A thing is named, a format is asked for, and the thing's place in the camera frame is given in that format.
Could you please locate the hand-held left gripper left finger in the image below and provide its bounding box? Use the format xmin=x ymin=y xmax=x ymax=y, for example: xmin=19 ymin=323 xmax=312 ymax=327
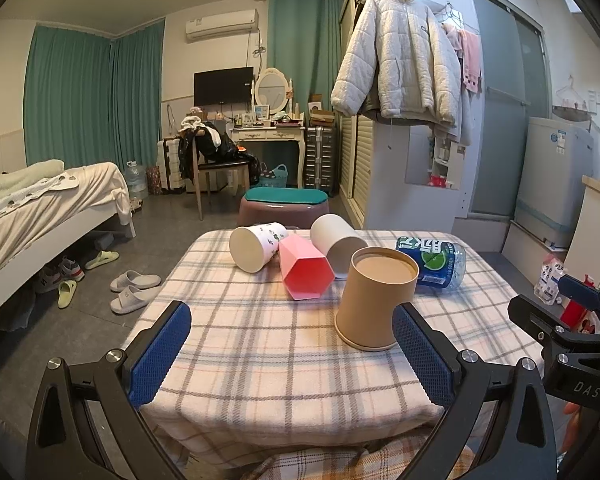
xmin=25 ymin=301 xmax=193 ymax=480

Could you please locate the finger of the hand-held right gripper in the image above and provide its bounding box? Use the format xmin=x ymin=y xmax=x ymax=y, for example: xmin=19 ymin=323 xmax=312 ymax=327
xmin=557 ymin=273 xmax=600 ymax=333
xmin=508 ymin=294 xmax=573 ymax=343

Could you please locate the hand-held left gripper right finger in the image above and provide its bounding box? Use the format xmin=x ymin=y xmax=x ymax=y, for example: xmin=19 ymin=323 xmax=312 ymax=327
xmin=391 ymin=302 xmax=566 ymax=480

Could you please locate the brown paper cup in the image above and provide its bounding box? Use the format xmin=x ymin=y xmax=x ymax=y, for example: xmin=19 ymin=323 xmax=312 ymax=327
xmin=334 ymin=246 xmax=420 ymax=352

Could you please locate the white printed cup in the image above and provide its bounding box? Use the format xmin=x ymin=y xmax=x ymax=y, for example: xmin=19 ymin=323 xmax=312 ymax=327
xmin=229 ymin=222 xmax=289 ymax=274

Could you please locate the plain white cup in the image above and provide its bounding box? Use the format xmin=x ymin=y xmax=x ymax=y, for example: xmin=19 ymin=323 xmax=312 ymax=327
xmin=310 ymin=214 xmax=369 ymax=281

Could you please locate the pink hexagonal cup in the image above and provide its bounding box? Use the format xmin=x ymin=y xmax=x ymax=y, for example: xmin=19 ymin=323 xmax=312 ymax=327
xmin=278 ymin=236 xmax=337 ymax=302

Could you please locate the person's right hand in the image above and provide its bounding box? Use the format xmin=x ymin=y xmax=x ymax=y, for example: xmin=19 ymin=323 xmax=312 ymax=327
xmin=562 ymin=400 xmax=588 ymax=461

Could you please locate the red box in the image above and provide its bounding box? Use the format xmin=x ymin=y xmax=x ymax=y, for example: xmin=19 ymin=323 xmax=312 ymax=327
xmin=560 ymin=275 xmax=600 ymax=336

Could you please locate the white pink carton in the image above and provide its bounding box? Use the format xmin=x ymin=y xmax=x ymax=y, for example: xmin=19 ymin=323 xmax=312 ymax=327
xmin=533 ymin=254 xmax=567 ymax=306

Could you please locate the white cabinet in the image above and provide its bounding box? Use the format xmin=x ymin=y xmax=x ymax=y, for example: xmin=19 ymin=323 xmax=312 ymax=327
xmin=562 ymin=175 xmax=600 ymax=291

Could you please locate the white slipper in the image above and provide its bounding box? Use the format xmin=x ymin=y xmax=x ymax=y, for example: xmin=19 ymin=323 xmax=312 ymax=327
xmin=110 ymin=286 xmax=163 ymax=316
xmin=110 ymin=270 xmax=162 ymax=293

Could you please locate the green label plastic bottle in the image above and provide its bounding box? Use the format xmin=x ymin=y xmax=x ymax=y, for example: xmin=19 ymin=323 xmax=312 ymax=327
xmin=395 ymin=236 xmax=467 ymax=291

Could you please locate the plaid tablecloth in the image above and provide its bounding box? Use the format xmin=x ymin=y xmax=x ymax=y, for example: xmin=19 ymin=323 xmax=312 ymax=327
xmin=121 ymin=229 xmax=548 ymax=456

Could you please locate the washing machine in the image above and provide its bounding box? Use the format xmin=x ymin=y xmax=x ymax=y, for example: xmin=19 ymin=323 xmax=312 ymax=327
xmin=512 ymin=116 xmax=596 ymax=251

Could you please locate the yellow-green slipper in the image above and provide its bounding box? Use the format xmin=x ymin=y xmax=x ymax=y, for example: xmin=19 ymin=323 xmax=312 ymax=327
xmin=84 ymin=251 xmax=120 ymax=271
xmin=57 ymin=280 xmax=78 ymax=310

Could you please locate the grey sneaker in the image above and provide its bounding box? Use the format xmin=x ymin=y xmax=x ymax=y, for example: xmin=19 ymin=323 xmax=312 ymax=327
xmin=57 ymin=256 xmax=86 ymax=283

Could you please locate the orange plaid blanket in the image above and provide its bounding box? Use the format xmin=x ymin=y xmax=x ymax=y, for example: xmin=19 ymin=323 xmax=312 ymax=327
xmin=240 ymin=432 xmax=486 ymax=480

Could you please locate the bed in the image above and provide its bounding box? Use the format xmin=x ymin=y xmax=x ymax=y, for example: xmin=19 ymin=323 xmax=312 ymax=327
xmin=0 ymin=159 xmax=137 ymax=333

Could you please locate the large water jug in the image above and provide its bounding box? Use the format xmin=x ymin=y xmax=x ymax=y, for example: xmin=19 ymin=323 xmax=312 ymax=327
xmin=125 ymin=161 xmax=150 ymax=201

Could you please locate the white suitcase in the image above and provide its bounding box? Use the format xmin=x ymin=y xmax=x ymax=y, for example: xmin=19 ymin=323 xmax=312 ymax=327
xmin=156 ymin=137 xmax=187 ymax=194

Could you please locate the purple stool with green top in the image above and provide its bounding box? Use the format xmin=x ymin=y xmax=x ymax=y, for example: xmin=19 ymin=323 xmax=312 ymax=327
xmin=237 ymin=187 xmax=331 ymax=228

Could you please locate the frosted glass door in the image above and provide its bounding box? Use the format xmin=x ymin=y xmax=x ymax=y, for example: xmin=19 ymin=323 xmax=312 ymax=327
xmin=464 ymin=0 xmax=552 ymax=219

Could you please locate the white wardrobe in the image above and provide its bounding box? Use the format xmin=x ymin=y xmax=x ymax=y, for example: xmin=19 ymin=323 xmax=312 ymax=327
xmin=337 ymin=0 xmax=477 ymax=232

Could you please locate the wooden chair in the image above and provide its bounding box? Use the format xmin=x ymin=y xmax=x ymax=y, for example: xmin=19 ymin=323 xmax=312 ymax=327
xmin=192 ymin=132 xmax=251 ymax=221

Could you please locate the teal plastic basket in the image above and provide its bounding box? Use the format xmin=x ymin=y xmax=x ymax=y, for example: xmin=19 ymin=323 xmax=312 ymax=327
xmin=258 ymin=163 xmax=289 ymax=188

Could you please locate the pile of clothes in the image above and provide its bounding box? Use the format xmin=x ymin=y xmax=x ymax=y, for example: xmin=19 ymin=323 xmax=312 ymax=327
xmin=177 ymin=115 xmax=261 ymax=186

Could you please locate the silver suitcase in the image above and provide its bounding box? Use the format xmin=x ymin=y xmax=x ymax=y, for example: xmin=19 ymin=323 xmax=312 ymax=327
xmin=303 ymin=126 xmax=337 ymax=194

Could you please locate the light green blanket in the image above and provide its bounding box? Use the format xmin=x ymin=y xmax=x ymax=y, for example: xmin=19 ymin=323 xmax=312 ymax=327
xmin=0 ymin=159 xmax=66 ymax=207

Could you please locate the white dressing table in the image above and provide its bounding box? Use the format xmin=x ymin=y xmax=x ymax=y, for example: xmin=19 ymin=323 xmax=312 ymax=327
xmin=229 ymin=124 xmax=308 ymax=192

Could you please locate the pink towel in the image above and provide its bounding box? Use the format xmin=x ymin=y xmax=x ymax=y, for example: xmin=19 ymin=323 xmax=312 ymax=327
xmin=442 ymin=24 xmax=483 ymax=94

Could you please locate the green curtain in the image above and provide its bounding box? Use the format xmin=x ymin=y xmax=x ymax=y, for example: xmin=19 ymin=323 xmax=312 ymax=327
xmin=267 ymin=0 xmax=344 ymax=122
xmin=24 ymin=22 xmax=117 ymax=171
xmin=110 ymin=16 xmax=166 ymax=163

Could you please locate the black television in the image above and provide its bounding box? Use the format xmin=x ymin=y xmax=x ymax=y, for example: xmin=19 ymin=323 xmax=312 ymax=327
xmin=194 ymin=66 xmax=255 ymax=106

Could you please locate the oval vanity mirror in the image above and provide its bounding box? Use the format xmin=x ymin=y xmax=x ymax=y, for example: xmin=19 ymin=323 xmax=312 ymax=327
xmin=253 ymin=67 xmax=296 ymax=113

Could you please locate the white puffer jacket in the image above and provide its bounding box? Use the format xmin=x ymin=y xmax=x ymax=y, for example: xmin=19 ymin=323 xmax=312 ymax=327
xmin=330 ymin=0 xmax=464 ymax=127

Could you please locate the white air conditioner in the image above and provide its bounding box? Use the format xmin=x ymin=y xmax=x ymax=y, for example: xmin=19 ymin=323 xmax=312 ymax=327
xmin=185 ymin=8 xmax=259 ymax=44

